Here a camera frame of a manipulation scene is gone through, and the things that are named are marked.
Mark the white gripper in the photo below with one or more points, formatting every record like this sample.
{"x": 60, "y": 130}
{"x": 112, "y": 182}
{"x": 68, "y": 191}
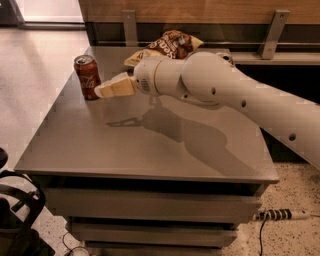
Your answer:
{"x": 144, "y": 76}

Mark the red coke can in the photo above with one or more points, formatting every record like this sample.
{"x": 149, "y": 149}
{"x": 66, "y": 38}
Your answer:
{"x": 87, "y": 71}

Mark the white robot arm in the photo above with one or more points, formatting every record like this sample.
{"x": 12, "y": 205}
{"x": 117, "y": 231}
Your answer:
{"x": 206, "y": 79}

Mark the gold La Croix can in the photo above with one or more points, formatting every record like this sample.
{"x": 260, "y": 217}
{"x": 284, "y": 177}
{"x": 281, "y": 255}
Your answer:
{"x": 227, "y": 57}

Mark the yellow brown chip bag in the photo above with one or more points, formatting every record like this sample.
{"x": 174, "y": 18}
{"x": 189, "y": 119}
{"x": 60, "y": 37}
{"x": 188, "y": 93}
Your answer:
{"x": 173, "y": 44}

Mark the grey drawer cabinet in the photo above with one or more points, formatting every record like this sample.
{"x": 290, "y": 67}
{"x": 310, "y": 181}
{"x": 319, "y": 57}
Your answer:
{"x": 146, "y": 144}

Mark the top grey drawer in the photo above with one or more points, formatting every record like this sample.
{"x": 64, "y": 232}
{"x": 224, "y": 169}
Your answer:
{"x": 116, "y": 204}

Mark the grey drawer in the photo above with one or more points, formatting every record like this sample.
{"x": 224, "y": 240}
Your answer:
{"x": 122, "y": 249}
{"x": 116, "y": 204}
{"x": 193, "y": 236}

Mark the middle grey drawer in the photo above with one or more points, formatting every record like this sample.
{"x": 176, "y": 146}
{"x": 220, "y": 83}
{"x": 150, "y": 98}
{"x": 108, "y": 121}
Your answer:
{"x": 193, "y": 236}

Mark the black bag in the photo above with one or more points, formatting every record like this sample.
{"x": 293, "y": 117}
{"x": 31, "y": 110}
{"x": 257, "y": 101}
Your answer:
{"x": 18, "y": 212}

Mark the bottom grey drawer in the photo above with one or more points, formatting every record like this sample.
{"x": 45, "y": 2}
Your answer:
{"x": 122, "y": 249}

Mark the white power strip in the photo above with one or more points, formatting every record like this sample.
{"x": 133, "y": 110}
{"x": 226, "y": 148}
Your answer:
{"x": 281, "y": 214}

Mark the left metal bracket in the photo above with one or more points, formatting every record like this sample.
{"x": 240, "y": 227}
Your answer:
{"x": 130, "y": 28}

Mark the metal bracket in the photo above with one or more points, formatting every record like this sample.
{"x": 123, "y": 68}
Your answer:
{"x": 268, "y": 47}
{"x": 130, "y": 28}

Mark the right metal bracket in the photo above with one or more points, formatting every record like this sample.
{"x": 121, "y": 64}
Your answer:
{"x": 268, "y": 47}

